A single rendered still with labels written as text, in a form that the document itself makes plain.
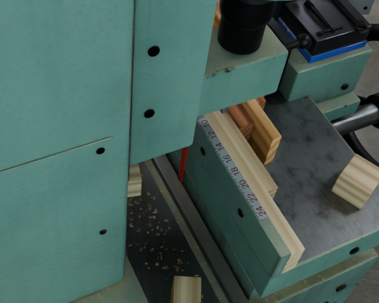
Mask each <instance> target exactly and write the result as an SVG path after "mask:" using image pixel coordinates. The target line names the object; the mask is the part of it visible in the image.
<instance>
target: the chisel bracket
mask: <svg viewBox="0 0 379 303"><path fill-rule="evenodd" d="M218 29H219V26H217V27H214V28H213V29H212V35H211V42H210V45H209V52H208V59H207V63H206V70H205V76H204V80H203V86H202V93H201V97H200V104H199V110H198V114H197V116H198V117H199V116H202V115H205V114H208V113H211V112H215V111H218V110H221V109H224V108H228V107H230V106H233V105H237V104H240V103H243V102H246V101H249V100H253V99H256V98H258V97H262V96H266V95H268V94H271V93H275V92H276V91H277V88H278V86H279V82H280V78H281V76H282V73H283V69H284V67H285V63H286V60H287V57H288V50H287V49H286V48H285V47H284V45H283V44H282V43H281V41H280V40H279V39H278V38H277V37H276V35H275V34H274V33H273V32H272V30H271V29H270V28H269V26H268V25H266V27H265V31H264V34H263V38H262V43H261V46H260V48H259V49H258V50H257V51H256V52H254V53H252V54H248V55H238V54H233V53H231V52H228V51H226V50H225V49H224V48H222V47H221V45H220V44H219V42H218V40H217V34H218Z"/></svg>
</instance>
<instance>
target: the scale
mask: <svg viewBox="0 0 379 303"><path fill-rule="evenodd" d="M197 123H198V125H199V126H200V128H201V130H202V131H203V133H204V134H205V136H206V137H207V139H208V141H209V142H210V144H211V146H212V147H213V149H214V150H215V152H216V154H217V155H218V157H219V158H220V160H221V161H222V163H223V165H224V166H225V168H226V170H227V171H228V173H229V174H230V176H231V178H232V179H233V181H234V182H235V184H236V185H237V187H238V189H239V190H240V192H241V194H242V195H243V197H244V198H245V200H246V202H247V203H248V205H249V206H250V208H251V209H252V211H253V213H254V214H255V216H256V218H257V219H258V221H261V220H263V219H265V218H268V217H269V216H268V215H267V213H266V212H265V210H264V209H263V207H262V206H261V204H260V202H259V201H258V199H257V198H256V196H255V195H254V193H253V191H252V190H251V188H250V187H249V185H248V184H247V182H246V181H245V179H244V178H243V176H242V174H241V173H240V171H239V169H238V168H237V166H236V165H235V163H234V162H233V160H232V158H231V157H230V156H229V154H228V152H227V151H226V149H225V148H224V146H223V145H222V143H221V141H220V140H219V139H218V137H217V135H216V134H215V132H214V130H213V129H212V128H211V126H210V124H209V123H208V121H207V119H206V118H205V116H204V115H202V116H199V117H197Z"/></svg>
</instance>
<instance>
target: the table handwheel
mask: <svg viewBox="0 0 379 303"><path fill-rule="evenodd" d="M371 25H372V27H371V29H370V31H369V34H368V36H367V38H366V40H367V42H369V41H379V23H374V24H371ZM357 97H358V98H359V99H360V103H359V105H360V106H359V107H357V109H356V111H355V112H354V113H352V114H349V115H346V116H343V117H340V118H337V119H335V120H332V121H330V122H331V123H332V125H333V126H334V127H335V128H336V130H337V131H338V132H339V133H340V135H341V136H342V137H343V139H344V140H345V141H346V142H347V144H348V145H349V146H350V147H351V149H352V150H353V152H354V153H355V154H358V155H359V156H361V157H363V158H365V159H366V160H368V161H369V162H371V163H373V164H374V165H376V166H378V167H379V163H378V162H377V161H376V160H375V159H374V158H373V157H372V156H371V155H370V154H369V153H368V152H367V151H366V150H365V148H364V147H363V146H362V144H361V143H360V141H359V139H358V138H357V136H356V134H355V133H354V131H356V130H359V129H362V128H364V127H367V126H370V125H373V126H374V127H376V128H378V129H379V93H375V94H372V95H370V96H368V97H367V98H366V97H362V96H358V95H357Z"/></svg>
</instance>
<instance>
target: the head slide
mask: <svg viewBox="0 0 379 303"><path fill-rule="evenodd" d="M217 1H218V0H136V2H135V35H134V68H133V86H132V118H131V151H130V165H134V164H137V163H140V162H142V161H146V160H148V159H151V158H155V157H157V156H160V155H164V154H166V153H169V152H173V151H175V150H178V149H181V148H184V147H188V146H190V145H191V144H192V143H193V138H194V132H195V128H196V121H197V114H198V110H199V104H200V97H201V93H202V86H203V80H204V76H205V70H206V63H207V59H208V52H209V45H210V42H211V35H212V29H213V24H214V17H215V11H216V7H217Z"/></svg>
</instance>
